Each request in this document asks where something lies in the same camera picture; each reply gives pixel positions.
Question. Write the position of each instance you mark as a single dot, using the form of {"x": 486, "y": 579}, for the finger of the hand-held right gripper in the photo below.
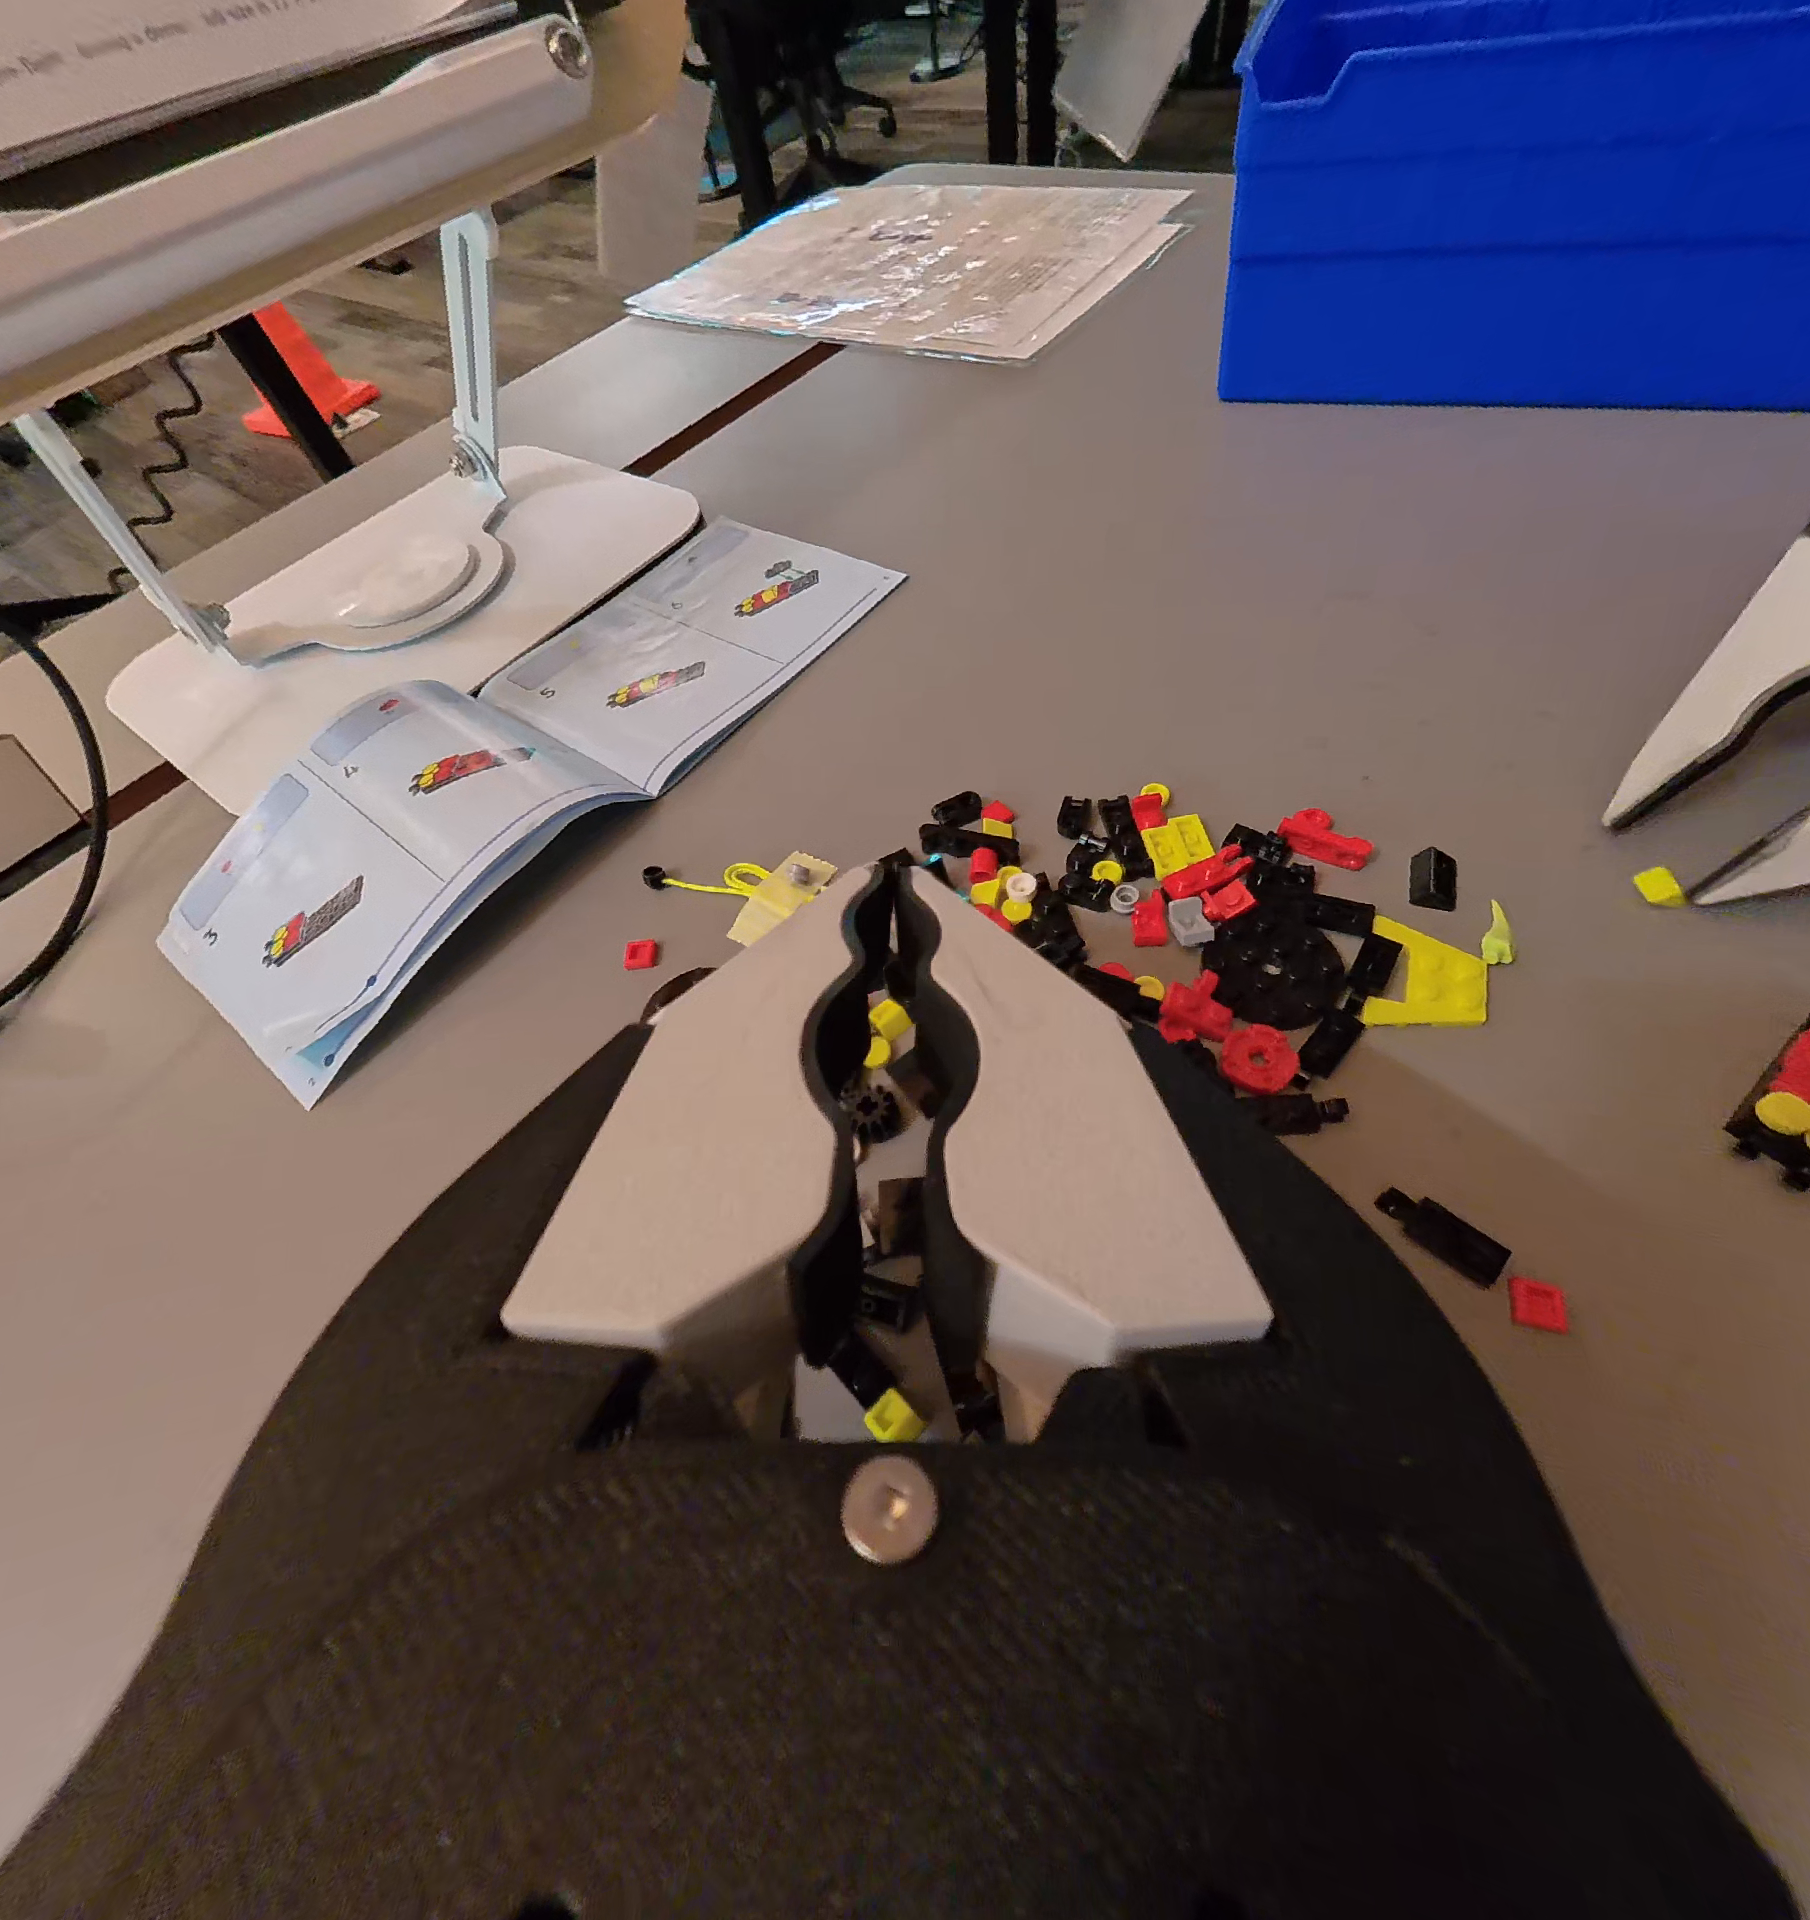
{"x": 1775, "y": 659}
{"x": 1804, "y": 856}

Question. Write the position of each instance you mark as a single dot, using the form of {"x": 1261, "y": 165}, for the red square lego tile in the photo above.
{"x": 1537, "y": 1303}

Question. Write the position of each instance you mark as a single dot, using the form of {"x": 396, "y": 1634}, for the black office chair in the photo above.
{"x": 784, "y": 75}

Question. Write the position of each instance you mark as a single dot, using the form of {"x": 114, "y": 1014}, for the clear plastic document sleeve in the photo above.
{"x": 920, "y": 264}

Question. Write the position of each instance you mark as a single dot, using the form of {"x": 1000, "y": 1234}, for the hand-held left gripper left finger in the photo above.
{"x": 665, "y": 1171}

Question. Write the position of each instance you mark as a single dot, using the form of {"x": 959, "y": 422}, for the pile of lego pieces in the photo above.
{"x": 1280, "y": 960}

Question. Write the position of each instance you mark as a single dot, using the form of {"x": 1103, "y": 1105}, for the small yellow lego piece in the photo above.
{"x": 1660, "y": 886}

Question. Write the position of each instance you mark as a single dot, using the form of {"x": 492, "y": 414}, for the lego instruction booklet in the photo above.
{"x": 395, "y": 841}

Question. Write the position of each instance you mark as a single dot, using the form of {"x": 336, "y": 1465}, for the blue plastic bin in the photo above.
{"x": 1520, "y": 269}

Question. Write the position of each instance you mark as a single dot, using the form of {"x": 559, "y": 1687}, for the printed paper sheet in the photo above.
{"x": 169, "y": 62}

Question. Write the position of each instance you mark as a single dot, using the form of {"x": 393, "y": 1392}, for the white document stand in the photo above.
{"x": 576, "y": 527}

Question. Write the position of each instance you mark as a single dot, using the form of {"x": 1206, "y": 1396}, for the orange traffic cone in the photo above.
{"x": 306, "y": 376}

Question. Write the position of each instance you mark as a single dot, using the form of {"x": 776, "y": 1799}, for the black sloped lego brick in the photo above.
{"x": 1434, "y": 879}

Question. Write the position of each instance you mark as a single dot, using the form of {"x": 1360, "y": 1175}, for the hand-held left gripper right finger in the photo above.
{"x": 1085, "y": 1185}

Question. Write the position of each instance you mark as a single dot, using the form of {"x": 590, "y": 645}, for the white panel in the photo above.
{"x": 1130, "y": 75}

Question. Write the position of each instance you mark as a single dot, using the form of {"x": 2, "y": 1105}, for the long black lego piece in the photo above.
{"x": 1445, "y": 1237}

